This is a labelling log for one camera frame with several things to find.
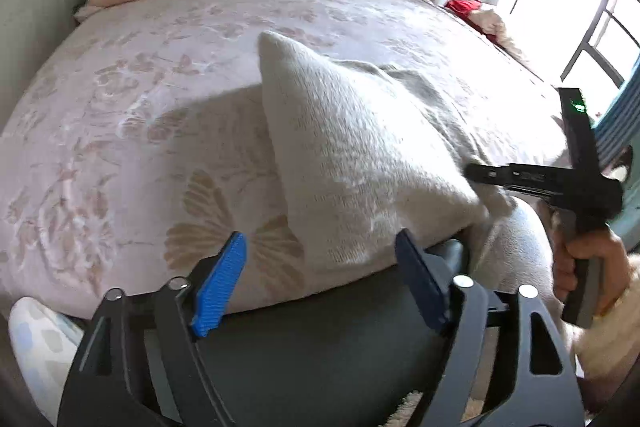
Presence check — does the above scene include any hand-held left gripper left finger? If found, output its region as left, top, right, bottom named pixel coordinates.
left=57, top=231, right=248, bottom=427

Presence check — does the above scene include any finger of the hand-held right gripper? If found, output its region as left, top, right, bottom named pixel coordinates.
left=464, top=163, right=557, bottom=190

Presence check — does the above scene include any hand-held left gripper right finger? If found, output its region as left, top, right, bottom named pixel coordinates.
left=394, top=228, right=586, bottom=427

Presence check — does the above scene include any cream sweater with black hearts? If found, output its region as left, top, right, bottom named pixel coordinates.
left=257, top=31, right=571, bottom=275

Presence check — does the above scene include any person's right forearm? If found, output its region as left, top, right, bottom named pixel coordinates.
left=570, top=252, right=640, bottom=413

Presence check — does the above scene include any person's right hand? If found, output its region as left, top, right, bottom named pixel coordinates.
left=552, top=227, right=633, bottom=314

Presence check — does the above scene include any blue striped fabric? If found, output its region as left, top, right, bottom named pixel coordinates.
left=595, top=57, right=640, bottom=172

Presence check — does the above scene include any dark grey bed footboard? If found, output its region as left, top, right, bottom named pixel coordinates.
left=200, top=239, right=501, bottom=427

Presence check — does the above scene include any crumpled cream cloth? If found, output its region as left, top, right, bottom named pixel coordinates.
left=467, top=7, right=531, bottom=62

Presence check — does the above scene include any plain red cloth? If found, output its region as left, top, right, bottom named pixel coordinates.
left=444, top=0, right=483, bottom=20

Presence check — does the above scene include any person's left leg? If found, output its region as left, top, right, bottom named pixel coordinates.
left=7, top=297, right=86, bottom=425

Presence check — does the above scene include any bed with floral bedspread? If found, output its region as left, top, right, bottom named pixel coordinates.
left=0, top=0, right=591, bottom=323

